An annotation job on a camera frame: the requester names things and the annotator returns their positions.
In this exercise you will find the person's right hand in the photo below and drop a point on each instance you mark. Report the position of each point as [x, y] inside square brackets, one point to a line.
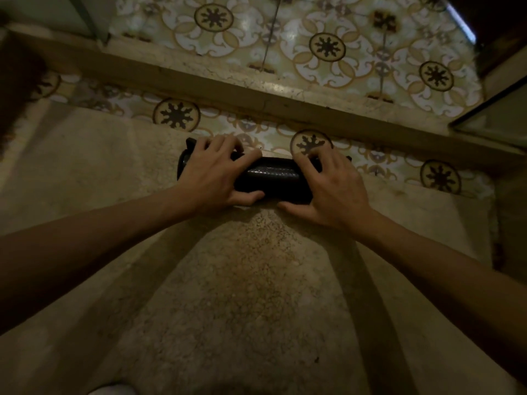
[335, 193]

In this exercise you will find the person's left hand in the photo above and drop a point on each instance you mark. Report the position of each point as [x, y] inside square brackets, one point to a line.
[208, 180]

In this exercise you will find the person's left middle finger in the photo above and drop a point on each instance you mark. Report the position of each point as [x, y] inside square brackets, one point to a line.
[232, 143]

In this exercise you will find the person's left little finger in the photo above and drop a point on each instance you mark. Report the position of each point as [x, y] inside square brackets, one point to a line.
[201, 144]

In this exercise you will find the person's left thumb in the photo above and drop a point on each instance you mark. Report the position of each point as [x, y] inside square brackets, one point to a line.
[249, 198]

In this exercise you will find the person's right thumb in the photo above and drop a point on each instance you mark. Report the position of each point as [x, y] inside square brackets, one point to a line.
[294, 207]

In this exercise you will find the black mat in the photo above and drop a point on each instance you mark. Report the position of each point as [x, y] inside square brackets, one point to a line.
[274, 176]

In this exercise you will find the person's right forearm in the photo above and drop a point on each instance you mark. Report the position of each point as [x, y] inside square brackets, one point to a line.
[444, 283]

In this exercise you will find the person's left forearm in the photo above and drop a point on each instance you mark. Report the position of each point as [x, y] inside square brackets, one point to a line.
[90, 246]

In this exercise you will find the glass door panel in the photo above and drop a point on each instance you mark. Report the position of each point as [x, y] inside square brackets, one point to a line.
[494, 119]

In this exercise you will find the dark wooden door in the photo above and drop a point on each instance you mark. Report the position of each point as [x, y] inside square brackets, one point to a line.
[494, 24]

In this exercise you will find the grey metal door frame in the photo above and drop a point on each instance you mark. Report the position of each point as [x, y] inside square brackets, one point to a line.
[88, 16]

